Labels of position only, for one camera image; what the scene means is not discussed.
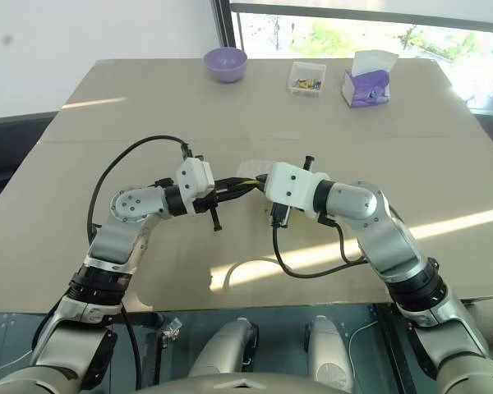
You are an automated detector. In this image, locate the clear plastic box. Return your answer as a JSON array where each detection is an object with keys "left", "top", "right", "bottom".
[{"left": 288, "top": 61, "right": 328, "bottom": 99}]

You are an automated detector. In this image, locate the white tissue sheet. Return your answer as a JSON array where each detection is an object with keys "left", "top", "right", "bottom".
[{"left": 352, "top": 49, "right": 400, "bottom": 76}]

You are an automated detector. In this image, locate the black window frame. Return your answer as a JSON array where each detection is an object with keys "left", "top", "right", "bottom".
[{"left": 211, "top": 0, "right": 244, "bottom": 53}]

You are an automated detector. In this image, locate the silver robot right leg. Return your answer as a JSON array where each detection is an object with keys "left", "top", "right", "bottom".
[{"left": 306, "top": 315, "right": 357, "bottom": 393}]

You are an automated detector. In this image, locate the white floor cable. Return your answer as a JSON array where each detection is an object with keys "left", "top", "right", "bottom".
[
  {"left": 0, "top": 346, "right": 36, "bottom": 366},
  {"left": 348, "top": 319, "right": 381, "bottom": 363}
]

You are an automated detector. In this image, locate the purple bowl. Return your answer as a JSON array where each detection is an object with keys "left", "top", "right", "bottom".
[{"left": 202, "top": 46, "right": 248, "bottom": 85}]

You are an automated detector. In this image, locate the purple tissue pack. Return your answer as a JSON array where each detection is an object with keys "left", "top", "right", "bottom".
[{"left": 341, "top": 67, "right": 393, "bottom": 109}]

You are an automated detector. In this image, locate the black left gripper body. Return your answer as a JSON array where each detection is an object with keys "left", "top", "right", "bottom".
[{"left": 191, "top": 187, "right": 232, "bottom": 234}]

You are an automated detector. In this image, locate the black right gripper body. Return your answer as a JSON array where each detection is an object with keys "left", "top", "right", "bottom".
[{"left": 268, "top": 199, "right": 293, "bottom": 229}]

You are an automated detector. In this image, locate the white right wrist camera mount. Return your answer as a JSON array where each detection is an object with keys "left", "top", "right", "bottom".
[{"left": 264, "top": 162, "right": 331, "bottom": 219}]

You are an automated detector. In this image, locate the dark bench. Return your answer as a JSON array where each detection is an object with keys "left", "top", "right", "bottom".
[{"left": 0, "top": 110, "right": 61, "bottom": 199}]

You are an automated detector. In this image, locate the colourful small pieces pile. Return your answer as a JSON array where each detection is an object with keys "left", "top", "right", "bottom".
[{"left": 293, "top": 76, "right": 323, "bottom": 90}]

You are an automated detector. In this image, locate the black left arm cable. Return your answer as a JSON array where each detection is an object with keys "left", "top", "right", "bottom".
[{"left": 85, "top": 135, "right": 191, "bottom": 392}]

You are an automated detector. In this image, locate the grey roller blind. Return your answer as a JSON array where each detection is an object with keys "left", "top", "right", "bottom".
[{"left": 229, "top": 0, "right": 493, "bottom": 34}]

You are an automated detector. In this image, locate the black table leg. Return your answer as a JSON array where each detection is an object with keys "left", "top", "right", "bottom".
[
  {"left": 145, "top": 310, "right": 168, "bottom": 387},
  {"left": 371, "top": 303, "right": 414, "bottom": 394}
]

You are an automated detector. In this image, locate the silver robot left leg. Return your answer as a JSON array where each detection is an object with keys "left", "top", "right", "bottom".
[{"left": 187, "top": 318, "right": 261, "bottom": 379}]

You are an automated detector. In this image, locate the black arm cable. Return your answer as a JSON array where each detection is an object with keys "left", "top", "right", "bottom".
[
  {"left": 85, "top": 135, "right": 191, "bottom": 392},
  {"left": 270, "top": 213, "right": 369, "bottom": 281}
]

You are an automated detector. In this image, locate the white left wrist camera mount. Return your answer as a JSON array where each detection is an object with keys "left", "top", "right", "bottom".
[{"left": 175, "top": 155, "right": 216, "bottom": 215}]

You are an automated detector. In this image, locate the clear zip bag yellow seal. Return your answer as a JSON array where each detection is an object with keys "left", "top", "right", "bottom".
[{"left": 237, "top": 158, "right": 275, "bottom": 186}]

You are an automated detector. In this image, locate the silver robot leg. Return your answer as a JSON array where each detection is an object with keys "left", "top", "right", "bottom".
[
  {"left": 187, "top": 318, "right": 261, "bottom": 379},
  {"left": 306, "top": 315, "right": 357, "bottom": 393}
]

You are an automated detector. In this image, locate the silver robot torso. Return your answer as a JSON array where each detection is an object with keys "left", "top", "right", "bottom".
[{"left": 131, "top": 372, "right": 354, "bottom": 394}]

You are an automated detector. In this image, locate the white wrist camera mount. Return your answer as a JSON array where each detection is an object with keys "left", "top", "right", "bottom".
[
  {"left": 264, "top": 162, "right": 331, "bottom": 219},
  {"left": 175, "top": 155, "right": 216, "bottom": 215}
]

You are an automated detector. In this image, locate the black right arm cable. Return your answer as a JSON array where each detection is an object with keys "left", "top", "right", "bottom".
[{"left": 270, "top": 213, "right": 369, "bottom": 281}]

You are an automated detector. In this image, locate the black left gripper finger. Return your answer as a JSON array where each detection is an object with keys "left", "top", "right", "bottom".
[
  {"left": 217, "top": 186, "right": 254, "bottom": 204},
  {"left": 214, "top": 176, "right": 257, "bottom": 191}
]

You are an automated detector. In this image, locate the metal table bracket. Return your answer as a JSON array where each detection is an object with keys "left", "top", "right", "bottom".
[{"left": 161, "top": 318, "right": 187, "bottom": 350}]

